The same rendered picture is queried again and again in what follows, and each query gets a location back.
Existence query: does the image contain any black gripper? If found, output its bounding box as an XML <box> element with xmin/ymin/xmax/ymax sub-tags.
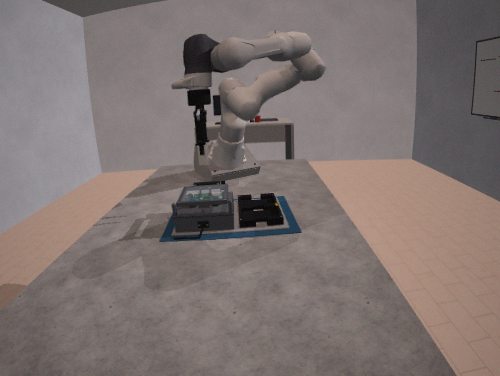
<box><xmin>187</xmin><ymin>89</ymin><xmax>211</xmax><ymax>165</ymax></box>

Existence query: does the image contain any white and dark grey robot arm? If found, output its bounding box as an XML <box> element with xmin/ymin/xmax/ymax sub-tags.
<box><xmin>171</xmin><ymin>31</ymin><xmax>326</xmax><ymax>169</ymax></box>

